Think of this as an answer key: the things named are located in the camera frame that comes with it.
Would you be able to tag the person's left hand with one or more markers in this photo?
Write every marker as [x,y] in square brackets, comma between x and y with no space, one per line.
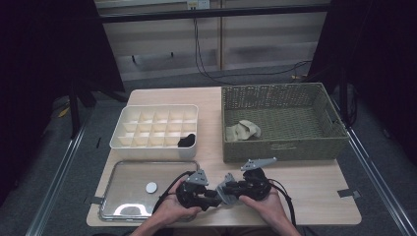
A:
[168,209]

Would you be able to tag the grey sock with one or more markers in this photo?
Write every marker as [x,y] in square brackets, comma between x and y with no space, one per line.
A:
[223,200]
[229,178]

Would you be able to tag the beige sock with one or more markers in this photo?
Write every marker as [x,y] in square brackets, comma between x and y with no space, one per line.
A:
[233,133]
[250,128]

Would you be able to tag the white round disc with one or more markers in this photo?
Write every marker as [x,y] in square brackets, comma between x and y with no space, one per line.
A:
[151,187]

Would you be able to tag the metal floor rail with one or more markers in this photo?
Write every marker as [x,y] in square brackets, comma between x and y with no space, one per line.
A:
[55,190]
[377,183]

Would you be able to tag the person's right hand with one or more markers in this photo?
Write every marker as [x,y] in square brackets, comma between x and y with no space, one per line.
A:
[268,209]

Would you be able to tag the small yellow floor object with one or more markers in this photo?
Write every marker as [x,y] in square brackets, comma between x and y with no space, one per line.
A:
[64,112]

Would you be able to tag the dark curtain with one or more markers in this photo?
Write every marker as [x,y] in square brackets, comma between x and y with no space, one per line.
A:
[49,49]
[377,49]

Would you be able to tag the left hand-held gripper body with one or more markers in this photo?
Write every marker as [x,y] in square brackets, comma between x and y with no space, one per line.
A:
[191,196]

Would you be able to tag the cream divided organizer box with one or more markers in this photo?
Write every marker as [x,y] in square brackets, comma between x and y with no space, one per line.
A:
[154,150]

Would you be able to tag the black sock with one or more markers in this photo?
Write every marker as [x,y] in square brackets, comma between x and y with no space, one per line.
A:
[183,143]
[187,139]

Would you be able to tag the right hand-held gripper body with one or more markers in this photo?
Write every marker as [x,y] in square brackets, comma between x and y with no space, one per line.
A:
[257,183]

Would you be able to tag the green woven basket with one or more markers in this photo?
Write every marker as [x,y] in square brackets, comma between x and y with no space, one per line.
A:
[295,124]

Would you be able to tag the white wall outlet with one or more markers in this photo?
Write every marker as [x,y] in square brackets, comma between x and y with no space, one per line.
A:
[203,4]

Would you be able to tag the black horizontal bar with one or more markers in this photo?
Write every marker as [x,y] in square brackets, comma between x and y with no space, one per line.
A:
[229,12]

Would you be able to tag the grey tape piece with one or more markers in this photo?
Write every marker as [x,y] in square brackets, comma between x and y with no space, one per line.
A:
[347,193]
[94,200]

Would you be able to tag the black metal stand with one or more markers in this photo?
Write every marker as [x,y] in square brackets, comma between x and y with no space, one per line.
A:
[343,98]
[74,108]

